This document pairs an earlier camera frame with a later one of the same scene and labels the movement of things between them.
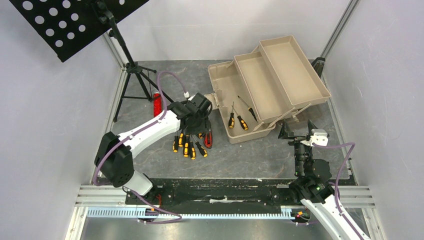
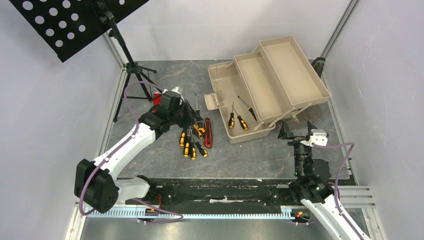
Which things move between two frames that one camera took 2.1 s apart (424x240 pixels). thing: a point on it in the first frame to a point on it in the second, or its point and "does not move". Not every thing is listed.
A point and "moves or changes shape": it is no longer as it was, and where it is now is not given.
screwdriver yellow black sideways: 232,120 does not move
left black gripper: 200,129 to 192,117
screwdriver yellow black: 176,144 moves or changes shape
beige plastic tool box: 254,91 does not move
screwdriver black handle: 250,110 does not move
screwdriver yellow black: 180,139 does not move
